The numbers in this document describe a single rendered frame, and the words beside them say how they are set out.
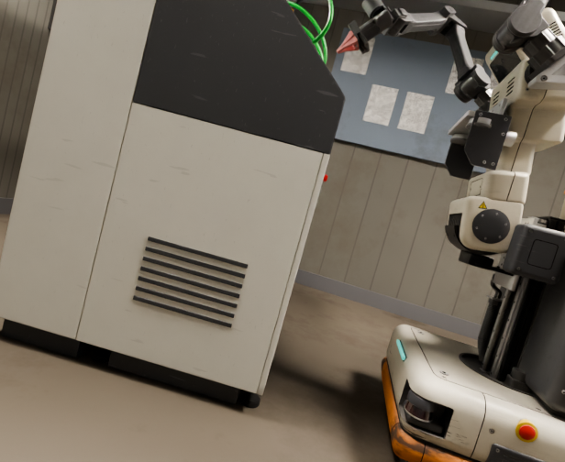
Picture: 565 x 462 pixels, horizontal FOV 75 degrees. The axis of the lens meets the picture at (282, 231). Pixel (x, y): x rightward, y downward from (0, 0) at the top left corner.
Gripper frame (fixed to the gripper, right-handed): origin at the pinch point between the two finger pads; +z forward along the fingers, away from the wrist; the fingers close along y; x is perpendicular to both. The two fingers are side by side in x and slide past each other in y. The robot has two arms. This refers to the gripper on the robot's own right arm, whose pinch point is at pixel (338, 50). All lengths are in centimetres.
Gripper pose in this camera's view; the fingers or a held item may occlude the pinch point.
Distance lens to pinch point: 150.0
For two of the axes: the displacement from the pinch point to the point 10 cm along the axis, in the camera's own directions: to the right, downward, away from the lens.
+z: -8.4, 4.8, 2.5
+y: -4.6, -8.8, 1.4
